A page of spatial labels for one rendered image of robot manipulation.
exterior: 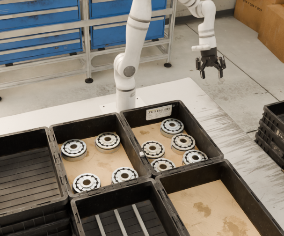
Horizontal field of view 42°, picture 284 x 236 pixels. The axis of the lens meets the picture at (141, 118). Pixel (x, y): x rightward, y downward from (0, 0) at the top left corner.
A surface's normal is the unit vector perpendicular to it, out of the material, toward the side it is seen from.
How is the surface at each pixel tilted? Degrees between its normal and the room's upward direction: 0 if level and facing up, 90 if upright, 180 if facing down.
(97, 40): 90
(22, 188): 0
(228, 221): 0
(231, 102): 0
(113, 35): 90
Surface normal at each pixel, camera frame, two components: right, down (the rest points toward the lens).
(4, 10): 0.40, 0.58
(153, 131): 0.04, -0.78
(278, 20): -0.97, 0.08
